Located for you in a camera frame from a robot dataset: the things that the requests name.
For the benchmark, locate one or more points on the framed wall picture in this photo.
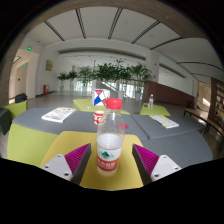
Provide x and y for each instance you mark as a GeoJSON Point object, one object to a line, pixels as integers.
{"type": "Point", "coordinates": [49, 65]}

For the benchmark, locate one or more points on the red fire extinguisher box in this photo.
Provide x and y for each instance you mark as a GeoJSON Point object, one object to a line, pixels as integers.
{"type": "Point", "coordinates": [46, 89]}

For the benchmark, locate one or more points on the small clear water bottle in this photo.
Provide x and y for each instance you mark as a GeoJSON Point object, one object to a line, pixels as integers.
{"type": "Point", "coordinates": [151, 101]}

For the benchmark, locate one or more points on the group of potted green plants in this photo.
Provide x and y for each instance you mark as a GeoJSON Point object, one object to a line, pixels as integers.
{"type": "Point", "coordinates": [110, 71]}

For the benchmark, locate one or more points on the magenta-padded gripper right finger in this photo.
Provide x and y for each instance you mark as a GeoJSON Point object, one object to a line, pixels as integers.
{"type": "Point", "coordinates": [163, 165]}

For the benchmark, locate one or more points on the long wooden bench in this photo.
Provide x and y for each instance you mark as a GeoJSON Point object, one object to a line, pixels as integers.
{"type": "Point", "coordinates": [206, 120]}

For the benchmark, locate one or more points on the red and white cup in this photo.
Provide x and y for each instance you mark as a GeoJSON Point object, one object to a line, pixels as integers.
{"type": "Point", "coordinates": [97, 118]}

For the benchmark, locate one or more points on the wooden shelf unit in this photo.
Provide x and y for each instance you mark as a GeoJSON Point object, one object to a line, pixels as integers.
{"type": "Point", "coordinates": [219, 100]}

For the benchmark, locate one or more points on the red-capped clear water bottle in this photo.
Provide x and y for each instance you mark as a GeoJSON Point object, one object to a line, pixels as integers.
{"type": "Point", "coordinates": [110, 146]}

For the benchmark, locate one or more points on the small lime green table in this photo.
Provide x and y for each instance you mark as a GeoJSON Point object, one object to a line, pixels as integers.
{"type": "Point", "coordinates": [160, 110]}

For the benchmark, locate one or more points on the yellow-edged white booklet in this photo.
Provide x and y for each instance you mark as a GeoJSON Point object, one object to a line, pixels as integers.
{"type": "Point", "coordinates": [164, 121]}

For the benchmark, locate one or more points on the lime green seat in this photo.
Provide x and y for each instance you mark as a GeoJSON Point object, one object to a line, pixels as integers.
{"type": "Point", "coordinates": [16, 109]}

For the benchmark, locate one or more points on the colourful printed magazine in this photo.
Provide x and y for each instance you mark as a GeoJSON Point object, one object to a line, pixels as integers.
{"type": "Point", "coordinates": [58, 114]}

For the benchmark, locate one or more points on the large lime green table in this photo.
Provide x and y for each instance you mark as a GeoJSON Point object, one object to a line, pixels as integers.
{"type": "Point", "coordinates": [81, 105]}

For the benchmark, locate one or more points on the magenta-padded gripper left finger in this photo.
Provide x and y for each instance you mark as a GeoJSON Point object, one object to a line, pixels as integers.
{"type": "Point", "coordinates": [60, 165]}

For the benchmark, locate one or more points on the black chair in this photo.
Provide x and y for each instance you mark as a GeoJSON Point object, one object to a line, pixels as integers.
{"type": "Point", "coordinates": [21, 98]}

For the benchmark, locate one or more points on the white red blue cube box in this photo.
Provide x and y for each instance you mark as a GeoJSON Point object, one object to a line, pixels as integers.
{"type": "Point", "coordinates": [99, 97]}

